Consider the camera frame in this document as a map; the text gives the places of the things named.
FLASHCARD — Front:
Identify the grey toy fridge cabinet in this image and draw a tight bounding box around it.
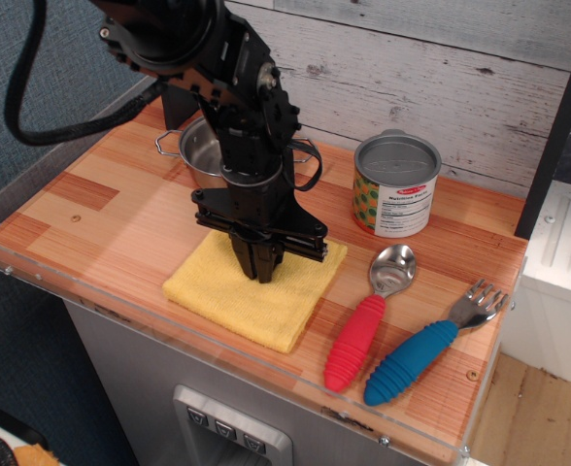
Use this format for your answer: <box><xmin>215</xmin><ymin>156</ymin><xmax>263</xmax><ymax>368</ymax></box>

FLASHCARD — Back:
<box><xmin>66</xmin><ymin>303</ymin><xmax>417</xmax><ymax>465</ymax></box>

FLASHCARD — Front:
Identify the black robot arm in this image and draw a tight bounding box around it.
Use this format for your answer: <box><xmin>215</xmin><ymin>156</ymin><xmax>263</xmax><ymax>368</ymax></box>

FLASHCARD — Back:
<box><xmin>98</xmin><ymin>1</ymin><xmax>327</xmax><ymax>283</ymax></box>

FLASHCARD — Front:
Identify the red handled spoon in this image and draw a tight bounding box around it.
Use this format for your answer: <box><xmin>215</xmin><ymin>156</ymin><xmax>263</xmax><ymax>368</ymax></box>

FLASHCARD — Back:
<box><xmin>323</xmin><ymin>244</ymin><xmax>417</xmax><ymax>392</ymax></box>

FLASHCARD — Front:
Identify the stainless steel pot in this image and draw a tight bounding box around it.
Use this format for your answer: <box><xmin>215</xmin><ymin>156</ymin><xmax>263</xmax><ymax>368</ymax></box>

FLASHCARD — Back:
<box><xmin>154</xmin><ymin>117</ymin><xmax>323</xmax><ymax>191</ymax></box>

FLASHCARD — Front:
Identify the yellow cloth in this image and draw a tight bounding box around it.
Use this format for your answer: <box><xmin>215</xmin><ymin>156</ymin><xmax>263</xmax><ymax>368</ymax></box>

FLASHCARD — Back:
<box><xmin>162</xmin><ymin>232</ymin><xmax>348</xmax><ymax>353</ymax></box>

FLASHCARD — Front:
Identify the black braided cable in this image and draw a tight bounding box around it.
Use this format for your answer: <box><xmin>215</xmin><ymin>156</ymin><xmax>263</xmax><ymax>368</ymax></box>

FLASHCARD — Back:
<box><xmin>3</xmin><ymin>0</ymin><xmax>168</xmax><ymax>147</ymax></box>

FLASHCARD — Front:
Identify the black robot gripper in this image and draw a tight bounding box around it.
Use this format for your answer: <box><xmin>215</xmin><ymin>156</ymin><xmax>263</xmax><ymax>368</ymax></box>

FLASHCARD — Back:
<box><xmin>191</xmin><ymin>175</ymin><xmax>328</xmax><ymax>283</ymax></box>

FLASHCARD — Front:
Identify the black left frame post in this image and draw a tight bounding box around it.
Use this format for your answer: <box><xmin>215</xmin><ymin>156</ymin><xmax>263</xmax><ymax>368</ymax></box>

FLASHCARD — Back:
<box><xmin>161</xmin><ymin>84</ymin><xmax>200</xmax><ymax>130</ymax></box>

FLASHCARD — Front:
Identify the toy food can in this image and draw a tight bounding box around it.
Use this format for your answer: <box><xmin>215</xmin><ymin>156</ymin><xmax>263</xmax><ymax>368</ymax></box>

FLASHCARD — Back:
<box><xmin>353</xmin><ymin>129</ymin><xmax>442</xmax><ymax>238</ymax></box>

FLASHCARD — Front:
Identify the clear acrylic guard rail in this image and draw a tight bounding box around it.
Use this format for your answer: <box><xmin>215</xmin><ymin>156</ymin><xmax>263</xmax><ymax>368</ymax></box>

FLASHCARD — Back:
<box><xmin>0</xmin><ymin>70</ymin><xmax>471</xmax><ymax>466</ymax></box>

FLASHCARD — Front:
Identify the white toy cabinet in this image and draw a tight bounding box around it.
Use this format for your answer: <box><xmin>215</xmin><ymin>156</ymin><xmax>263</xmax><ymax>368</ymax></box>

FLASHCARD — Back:
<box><xmin>501</xmin><ymin>182</ymin><xmax>571</xmax><ymax>382</ymax></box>

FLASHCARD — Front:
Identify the orange cloth at corner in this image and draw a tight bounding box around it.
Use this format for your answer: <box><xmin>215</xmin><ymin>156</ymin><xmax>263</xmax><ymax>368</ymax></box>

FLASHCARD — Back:
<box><xmin>13</xmin><ymin>444</ymin><xmax>61</xmax><ymax>466</ymax></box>

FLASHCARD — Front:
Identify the black right frame post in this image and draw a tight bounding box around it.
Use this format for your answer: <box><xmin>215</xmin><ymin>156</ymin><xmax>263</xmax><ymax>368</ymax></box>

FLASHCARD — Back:
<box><xmin>514</xmin><ymin>74</ymin><xmax>571</xmax><ymax>240</ymax></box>

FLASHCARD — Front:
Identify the blue handled fork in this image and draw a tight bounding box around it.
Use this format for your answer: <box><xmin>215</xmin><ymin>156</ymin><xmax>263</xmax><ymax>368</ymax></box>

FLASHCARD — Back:
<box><xmin>363</xmin><ymin>279</ymin><xmax>510</xmax><ymax>407</ymax></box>

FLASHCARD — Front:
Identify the black frame post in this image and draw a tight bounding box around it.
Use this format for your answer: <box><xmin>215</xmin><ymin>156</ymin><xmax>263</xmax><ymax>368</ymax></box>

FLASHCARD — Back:
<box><xmin>514</xmin><ymin>74</ymin><xmax>571</xmax><ymax>240</ymax></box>
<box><xmin>161</xmin><ymin>84</ymin><xmax>200</xmax><ymax>130</ymax></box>

